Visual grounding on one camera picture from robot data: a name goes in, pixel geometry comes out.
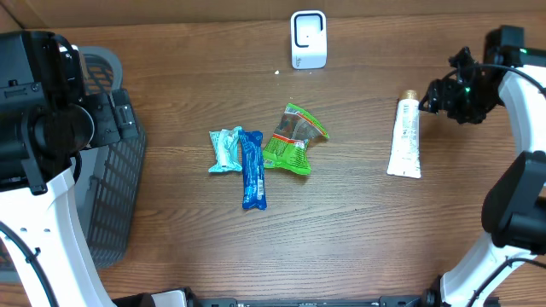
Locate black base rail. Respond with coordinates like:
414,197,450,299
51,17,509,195
113,287,501,307

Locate white barcode scanner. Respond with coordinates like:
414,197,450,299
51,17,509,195
290,10,328,70

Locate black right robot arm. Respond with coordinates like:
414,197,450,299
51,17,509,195
419,26,545,307

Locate teal packet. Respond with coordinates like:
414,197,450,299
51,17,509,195
208,126,242,173

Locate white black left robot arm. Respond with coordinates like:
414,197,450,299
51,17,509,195
1,31,189,306

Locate white tube gold cap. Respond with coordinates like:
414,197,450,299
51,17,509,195
386,90,421,179

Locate grey plastic mesh basket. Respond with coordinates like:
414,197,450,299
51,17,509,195
0,45,148,283

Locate blue snack packet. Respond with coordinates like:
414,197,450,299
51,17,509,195
239,130,267,210

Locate green snack packet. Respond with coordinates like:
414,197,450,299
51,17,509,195
263,103,329,176

